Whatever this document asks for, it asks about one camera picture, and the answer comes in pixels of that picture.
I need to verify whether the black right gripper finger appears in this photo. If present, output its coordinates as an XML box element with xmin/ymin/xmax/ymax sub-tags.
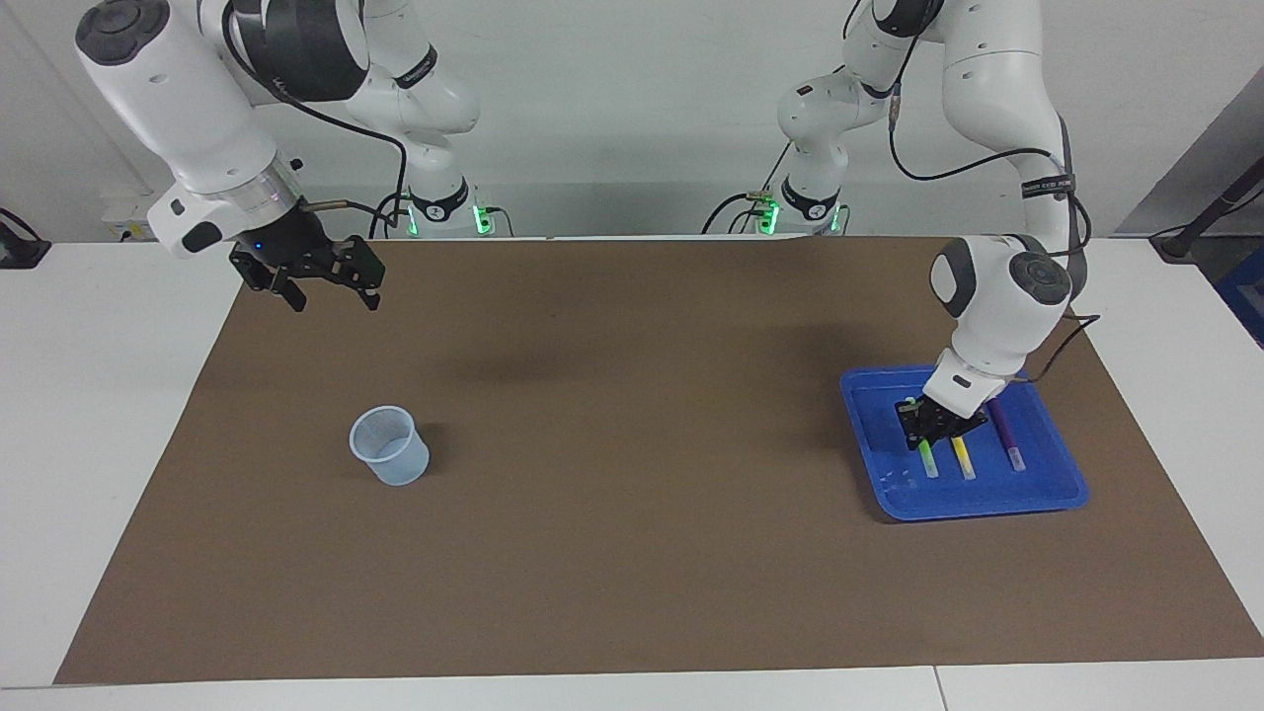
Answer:
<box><xmin>336</xmin><ymin>235</ymin><xmax>386</xmax><ymax>311</ymax></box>
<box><xmin>230</xmin><ymin>255</ymin><xmax>309</xmax><ymax>313</ymax></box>

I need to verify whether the purple pen white cap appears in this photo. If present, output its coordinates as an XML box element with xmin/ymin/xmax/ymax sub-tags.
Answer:
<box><xmin>987</xmin><ymin>398</ymin><xmax>1027</xmax><ymax>473</ymax></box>

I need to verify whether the blue plastic tray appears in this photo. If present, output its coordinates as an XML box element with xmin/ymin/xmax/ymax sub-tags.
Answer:
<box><xmin>839</xmin><ymin>361</ymin><xmax>1090</xmax><ymax>522</ymax></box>

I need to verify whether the white power strip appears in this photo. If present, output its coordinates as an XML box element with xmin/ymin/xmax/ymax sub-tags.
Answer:
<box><xmin>102</xmin><ymin>193</ymin><xmax>164</xmax><ymax>243</ymax></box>

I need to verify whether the translucent plastic cup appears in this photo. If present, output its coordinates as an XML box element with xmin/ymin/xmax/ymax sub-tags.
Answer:
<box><xmin>349</xmin><ymin>405</ymin><xmax>431</xmax><ymax>486</ymax></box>

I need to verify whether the black stand pole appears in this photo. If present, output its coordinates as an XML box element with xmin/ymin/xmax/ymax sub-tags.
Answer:
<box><xmin>1150</xmin><ymin>158</ymin><xmax>1264</xmax><ymax>263</ymax></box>

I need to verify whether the brown table mat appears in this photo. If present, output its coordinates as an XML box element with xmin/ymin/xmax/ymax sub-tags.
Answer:
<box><xmin>54</xmin><ymin>235</ymin><xmax>1264</xmax><ymax>685</ymax></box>

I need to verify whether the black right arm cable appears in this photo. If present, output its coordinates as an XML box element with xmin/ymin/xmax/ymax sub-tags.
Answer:
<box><xmin>222</xmin><ymin>0</ymin><xmax>411</xmax><ymax>240</ymax></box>

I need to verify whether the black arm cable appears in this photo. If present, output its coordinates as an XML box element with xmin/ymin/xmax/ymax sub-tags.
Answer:
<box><xmin>839</xmin><ymin>0</ymin><xmax>1102</xmax><ymax>386</ymax></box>
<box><xmin>222</xmin><ymin>0</ymin><xmax>411</xmax><ymax>240</ymax></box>

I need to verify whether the black clamp mount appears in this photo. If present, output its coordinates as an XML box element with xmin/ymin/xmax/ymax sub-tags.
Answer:
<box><xmin>0</xmin><ymin>207</ymin><xmax>52</xmax><ymax>270</ymax></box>

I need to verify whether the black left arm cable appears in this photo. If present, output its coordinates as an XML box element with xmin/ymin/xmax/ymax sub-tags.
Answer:
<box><xmin>839</xmin><ymin>0</ymin><xmax>1102</xmax><ymax>386</ymax></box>

